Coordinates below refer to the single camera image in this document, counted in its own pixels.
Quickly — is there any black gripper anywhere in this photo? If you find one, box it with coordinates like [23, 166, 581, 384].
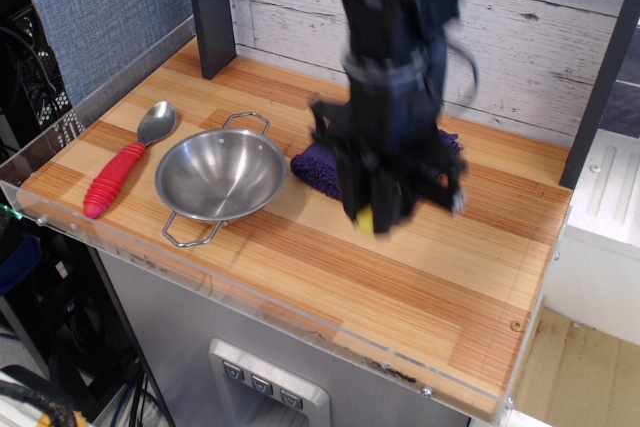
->
[311, 63, 466, 234]

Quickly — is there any yellow toy squash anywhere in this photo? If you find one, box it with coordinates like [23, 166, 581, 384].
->
[356, 204, 375, 235]

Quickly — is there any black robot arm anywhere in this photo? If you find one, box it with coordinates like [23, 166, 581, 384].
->
[311, 0, 466, 234]

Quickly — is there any steel colander bowl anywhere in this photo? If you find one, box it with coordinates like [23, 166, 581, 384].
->
[155, 111, 288, 248]

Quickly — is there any purple folded towel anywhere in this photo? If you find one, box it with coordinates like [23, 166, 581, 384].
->
[290, 129, 463, 200]

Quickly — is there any white appliance side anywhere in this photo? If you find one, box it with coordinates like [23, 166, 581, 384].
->
[543, 130, 639, 344]

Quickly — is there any silver dispenser button panel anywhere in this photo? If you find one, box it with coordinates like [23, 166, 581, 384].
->
[208, 338, 331, 426]

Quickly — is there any red handled metal spoon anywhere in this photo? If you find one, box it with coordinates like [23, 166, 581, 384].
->
[83, 101, 177, 218]

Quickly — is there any dark grey right post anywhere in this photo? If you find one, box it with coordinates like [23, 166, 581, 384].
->
[559, 0, 639, 189]

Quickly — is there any clear acrylic guard rail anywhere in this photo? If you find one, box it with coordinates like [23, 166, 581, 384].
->
[5, 44, 568, 419]

